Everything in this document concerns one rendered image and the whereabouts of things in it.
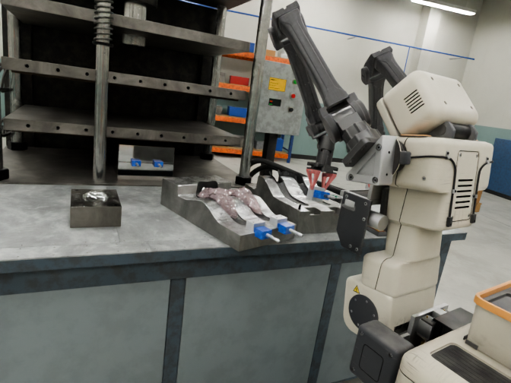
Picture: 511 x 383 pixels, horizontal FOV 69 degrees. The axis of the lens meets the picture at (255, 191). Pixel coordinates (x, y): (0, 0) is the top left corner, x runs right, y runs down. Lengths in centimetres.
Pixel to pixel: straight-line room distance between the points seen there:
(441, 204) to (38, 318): 112
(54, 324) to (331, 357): 112
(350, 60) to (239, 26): 260
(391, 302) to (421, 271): 13
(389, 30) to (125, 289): 878
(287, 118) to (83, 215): 137
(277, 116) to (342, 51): 674
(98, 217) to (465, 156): 106
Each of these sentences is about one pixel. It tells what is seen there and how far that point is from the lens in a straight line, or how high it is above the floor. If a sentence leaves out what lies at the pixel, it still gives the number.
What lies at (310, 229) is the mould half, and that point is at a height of 82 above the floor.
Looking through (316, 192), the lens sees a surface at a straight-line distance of 136.
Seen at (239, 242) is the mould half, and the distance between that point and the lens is 115.
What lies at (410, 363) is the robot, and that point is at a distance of 88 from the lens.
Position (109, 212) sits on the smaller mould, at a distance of 128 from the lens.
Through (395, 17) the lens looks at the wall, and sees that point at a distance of 956.
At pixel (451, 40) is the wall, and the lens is 1042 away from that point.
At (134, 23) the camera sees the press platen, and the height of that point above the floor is 152.
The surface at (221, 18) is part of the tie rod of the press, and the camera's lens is 267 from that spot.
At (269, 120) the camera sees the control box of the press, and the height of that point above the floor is 114.
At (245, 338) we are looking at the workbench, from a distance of 149.
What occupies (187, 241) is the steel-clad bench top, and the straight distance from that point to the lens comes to 120.
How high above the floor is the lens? 127
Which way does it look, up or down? 14 degrees down
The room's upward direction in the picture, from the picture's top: 8 degrees clockwise
